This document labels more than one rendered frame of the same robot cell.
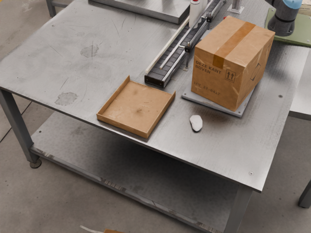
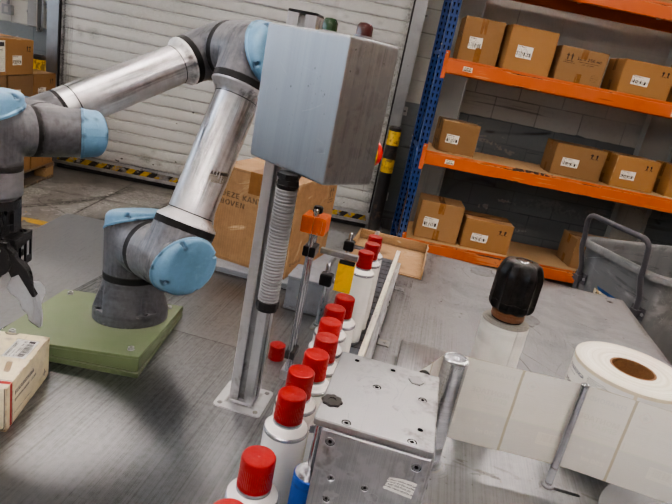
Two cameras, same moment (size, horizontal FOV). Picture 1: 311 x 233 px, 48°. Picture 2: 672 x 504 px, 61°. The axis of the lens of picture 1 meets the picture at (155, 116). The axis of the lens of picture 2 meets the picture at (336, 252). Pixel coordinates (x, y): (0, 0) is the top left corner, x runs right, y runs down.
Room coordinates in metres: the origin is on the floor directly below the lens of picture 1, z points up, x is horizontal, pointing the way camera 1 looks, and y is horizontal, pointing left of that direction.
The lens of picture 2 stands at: (2.91, -0.71, 1.44)
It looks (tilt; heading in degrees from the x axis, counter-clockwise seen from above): 18 degrees down; 161
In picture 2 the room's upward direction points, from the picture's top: 11 degrees clockwise
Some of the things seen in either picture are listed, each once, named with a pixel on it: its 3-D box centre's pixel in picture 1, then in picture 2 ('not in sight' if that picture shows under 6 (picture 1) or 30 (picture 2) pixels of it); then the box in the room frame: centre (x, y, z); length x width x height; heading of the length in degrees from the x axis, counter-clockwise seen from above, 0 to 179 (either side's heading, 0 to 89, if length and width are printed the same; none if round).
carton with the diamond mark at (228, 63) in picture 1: (231, 63); (276, 212); (1.29, -0.36, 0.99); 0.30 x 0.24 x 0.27; 143
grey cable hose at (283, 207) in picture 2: not in sight; (277, 243); (2.14, -0.54, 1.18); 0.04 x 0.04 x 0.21
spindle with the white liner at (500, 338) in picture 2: not in sight; (500, 336); (2.10, -0.09, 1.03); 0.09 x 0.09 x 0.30
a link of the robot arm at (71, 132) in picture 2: not in sight; (61, 131); (1.92, -0.86, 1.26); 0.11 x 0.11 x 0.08; 32
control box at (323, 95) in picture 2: not in sight; (321, 104); (2.10, -0.50, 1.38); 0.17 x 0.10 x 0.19; 28
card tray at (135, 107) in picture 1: (137, 104); (388, 251); (1.15, 0.08, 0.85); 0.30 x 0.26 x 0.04; 153
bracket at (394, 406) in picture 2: not in sight; (382, 397); (2.46, -0.48, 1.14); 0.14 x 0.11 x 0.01; 153
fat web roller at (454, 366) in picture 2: not in sight; (441, 411); (2.25, -0.27, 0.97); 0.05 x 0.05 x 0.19
